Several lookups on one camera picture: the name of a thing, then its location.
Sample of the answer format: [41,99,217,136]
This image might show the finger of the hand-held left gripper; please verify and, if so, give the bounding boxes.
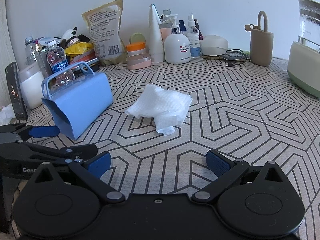
[0,123,61,141]
[15,142,98,167]

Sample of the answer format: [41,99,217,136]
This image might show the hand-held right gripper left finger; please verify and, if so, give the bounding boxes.
[34,152,126,204]

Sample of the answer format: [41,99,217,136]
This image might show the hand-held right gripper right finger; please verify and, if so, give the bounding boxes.
[191,149,287,204]

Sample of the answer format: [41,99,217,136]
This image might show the blue plastic container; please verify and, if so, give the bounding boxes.
[41,61,114,140]

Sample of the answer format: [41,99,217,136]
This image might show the white paper towel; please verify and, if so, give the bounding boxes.
[124,84,193,137]

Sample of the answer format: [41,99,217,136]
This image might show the white round container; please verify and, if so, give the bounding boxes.
[201,35,229,57]

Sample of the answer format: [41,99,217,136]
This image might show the white printed plastic bag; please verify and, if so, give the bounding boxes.
[0,104,16,126]

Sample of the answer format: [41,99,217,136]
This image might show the white jar with translucent lid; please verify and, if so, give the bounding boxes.
[18,62,47,109]

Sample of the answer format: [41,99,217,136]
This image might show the black remote control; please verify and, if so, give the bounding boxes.
[5,62,28,120]

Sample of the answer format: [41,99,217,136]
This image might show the geometric patterned tablecloth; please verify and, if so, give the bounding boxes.
[0,55,320,240]

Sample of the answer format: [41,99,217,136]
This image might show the blue label water bottle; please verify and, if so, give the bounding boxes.
[46,40,75,87]

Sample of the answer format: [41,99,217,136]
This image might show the black flat box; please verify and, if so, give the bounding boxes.
[75,64,100,75]

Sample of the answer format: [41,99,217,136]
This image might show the clear plastic bottle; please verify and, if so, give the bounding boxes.
[24,37,43,67]

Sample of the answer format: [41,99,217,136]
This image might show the silver blue flat case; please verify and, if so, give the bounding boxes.
[75,57,99,67]

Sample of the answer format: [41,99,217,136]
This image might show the orange flat box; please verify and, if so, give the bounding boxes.
[70,52,97,64]

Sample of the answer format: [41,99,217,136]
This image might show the yellow snack bag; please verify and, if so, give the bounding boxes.
[65,42,94,58]

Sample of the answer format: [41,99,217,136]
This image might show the white blue packet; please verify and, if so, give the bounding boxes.
[32,37,62,48]

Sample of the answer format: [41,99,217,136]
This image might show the panda plush toy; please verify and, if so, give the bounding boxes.
[61,27,80,47]

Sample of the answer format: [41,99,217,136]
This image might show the pink round case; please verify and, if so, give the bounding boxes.
[126,52,152,70]

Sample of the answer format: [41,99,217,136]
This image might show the grey calculator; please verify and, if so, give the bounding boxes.
[222,50,247,60]

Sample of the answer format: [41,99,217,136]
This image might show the large beige food pouch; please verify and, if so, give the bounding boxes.
[82,0,127,67]

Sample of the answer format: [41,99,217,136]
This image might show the orange lid jar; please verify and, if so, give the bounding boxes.
[126,42,147,57]

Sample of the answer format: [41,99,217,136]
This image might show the white pump bottle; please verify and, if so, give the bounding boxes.
[164,14,192,64]

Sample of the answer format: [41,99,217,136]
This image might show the clear spray bottle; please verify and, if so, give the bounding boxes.
[186,13,202,59]

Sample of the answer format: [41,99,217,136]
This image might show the dark red bottle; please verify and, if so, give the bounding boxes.
[194,19,203,40]

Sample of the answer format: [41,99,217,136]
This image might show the glass kettle with green base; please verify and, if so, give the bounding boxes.
[287,0,320,98]

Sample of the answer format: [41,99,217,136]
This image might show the pink bottle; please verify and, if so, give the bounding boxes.
[160,24,173,43]

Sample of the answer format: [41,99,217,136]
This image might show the large white tube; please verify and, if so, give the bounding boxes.
[148,4,164,63]

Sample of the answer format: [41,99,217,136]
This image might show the beige bottle with loop handle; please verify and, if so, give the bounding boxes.
[244,10,274,67]

